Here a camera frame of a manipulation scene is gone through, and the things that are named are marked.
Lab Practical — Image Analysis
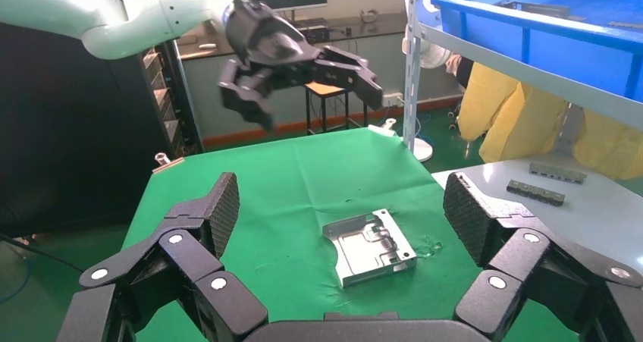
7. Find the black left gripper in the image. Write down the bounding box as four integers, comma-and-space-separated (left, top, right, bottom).
217, 0, 385, 132

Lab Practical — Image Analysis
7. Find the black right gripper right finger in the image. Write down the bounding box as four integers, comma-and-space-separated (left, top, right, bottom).
443, 171, 643, 342

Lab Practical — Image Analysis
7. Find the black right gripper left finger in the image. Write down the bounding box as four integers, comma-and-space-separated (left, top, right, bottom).
55, 172, 270, 342

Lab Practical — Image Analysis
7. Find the black stool with tan seat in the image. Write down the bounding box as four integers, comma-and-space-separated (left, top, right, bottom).
303, 80, 370, 136

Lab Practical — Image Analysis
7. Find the grey notched metal strip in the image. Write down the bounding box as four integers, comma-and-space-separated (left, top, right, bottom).
529, 161, 588, 186
506, 179, 566, 208

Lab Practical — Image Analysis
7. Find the silver binder clip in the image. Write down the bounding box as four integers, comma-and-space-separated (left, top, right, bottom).
368, 118, 399, 138
152, 152, 186, 174

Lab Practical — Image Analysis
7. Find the green table cloth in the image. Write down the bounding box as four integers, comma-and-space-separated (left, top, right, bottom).
120, 127, 579, 342

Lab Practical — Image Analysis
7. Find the dark wooden desk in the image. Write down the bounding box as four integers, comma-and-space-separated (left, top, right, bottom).
177, 11, 409, 62

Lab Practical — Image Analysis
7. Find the perforated steel shelf leg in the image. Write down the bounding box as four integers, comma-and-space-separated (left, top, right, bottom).
403, 0, 426, 153

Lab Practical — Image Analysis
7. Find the yellow mesh bag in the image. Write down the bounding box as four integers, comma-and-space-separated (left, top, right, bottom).
458, 62, 643, 181

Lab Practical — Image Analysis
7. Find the black cabinet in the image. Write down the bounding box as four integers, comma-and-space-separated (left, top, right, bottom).
0, 22, 205, 237

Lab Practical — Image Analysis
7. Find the blue plastic tray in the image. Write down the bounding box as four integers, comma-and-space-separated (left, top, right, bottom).
430, 0, 643, 104

